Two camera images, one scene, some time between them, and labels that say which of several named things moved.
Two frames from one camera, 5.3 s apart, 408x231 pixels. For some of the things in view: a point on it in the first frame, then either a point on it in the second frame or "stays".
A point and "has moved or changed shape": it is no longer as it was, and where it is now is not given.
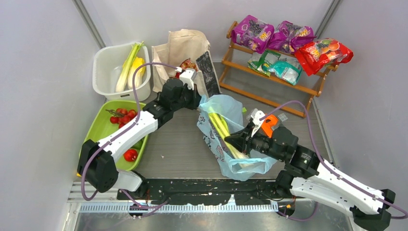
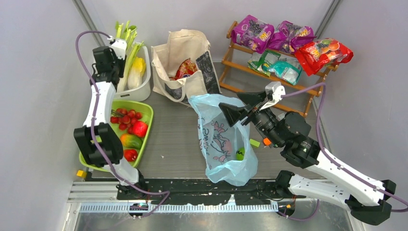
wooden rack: (237, 77) stays
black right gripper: (240, 140) to (233, 113)
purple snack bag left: (252, 33) stays
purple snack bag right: (290, 36) stays
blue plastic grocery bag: (231, 109) has moved or changed shape
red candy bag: (185, 64) stays
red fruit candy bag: (314, 56) stays
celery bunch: (223, 125) to (129, 33)
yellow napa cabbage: (136, 62) stays
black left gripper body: (187, 100) to (119, 64)
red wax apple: (130, 155) stays
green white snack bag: (260, 61) stays
